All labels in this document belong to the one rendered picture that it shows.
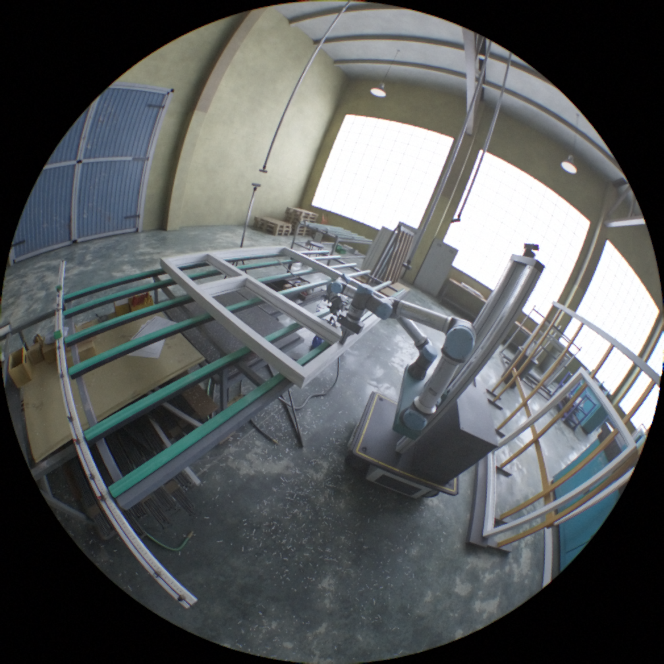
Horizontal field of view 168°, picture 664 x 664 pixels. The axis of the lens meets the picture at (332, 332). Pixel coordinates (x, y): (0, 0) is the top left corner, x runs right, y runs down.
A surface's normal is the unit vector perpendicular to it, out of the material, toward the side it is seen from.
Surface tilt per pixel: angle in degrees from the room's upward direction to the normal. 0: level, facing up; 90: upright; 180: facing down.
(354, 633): 0
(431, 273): 90
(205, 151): 90
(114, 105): 90
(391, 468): 0
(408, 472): 0
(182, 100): 90
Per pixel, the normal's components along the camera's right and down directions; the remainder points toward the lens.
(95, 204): 0.81, 0.51
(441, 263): -0.48, 0.32
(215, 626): 0.33, -0.80
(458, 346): -0.59, 0.10
